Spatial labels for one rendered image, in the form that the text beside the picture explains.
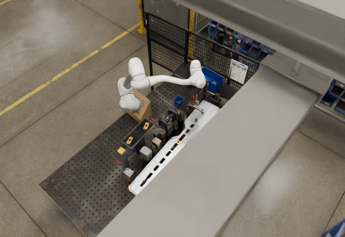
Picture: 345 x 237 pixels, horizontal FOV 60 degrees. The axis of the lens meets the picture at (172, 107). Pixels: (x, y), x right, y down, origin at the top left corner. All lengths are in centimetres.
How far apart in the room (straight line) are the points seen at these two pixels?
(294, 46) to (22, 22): 674
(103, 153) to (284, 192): 236
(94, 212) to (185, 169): 288
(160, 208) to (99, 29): 603
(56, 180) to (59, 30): 374
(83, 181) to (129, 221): 305
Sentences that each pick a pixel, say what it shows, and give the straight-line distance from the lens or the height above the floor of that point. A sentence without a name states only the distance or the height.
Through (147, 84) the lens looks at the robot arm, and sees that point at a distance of 292.
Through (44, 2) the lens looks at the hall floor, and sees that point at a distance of 752.
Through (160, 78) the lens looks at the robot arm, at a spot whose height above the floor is 160.
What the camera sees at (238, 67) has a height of 137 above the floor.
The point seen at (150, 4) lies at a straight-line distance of 556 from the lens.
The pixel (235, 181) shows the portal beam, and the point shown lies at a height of 333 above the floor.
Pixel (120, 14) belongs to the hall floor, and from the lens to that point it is 669.
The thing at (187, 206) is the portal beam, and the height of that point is 333.
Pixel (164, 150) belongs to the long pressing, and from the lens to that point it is 313.
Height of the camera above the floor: 370
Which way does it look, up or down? 52 degrees down
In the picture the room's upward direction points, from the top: straight up
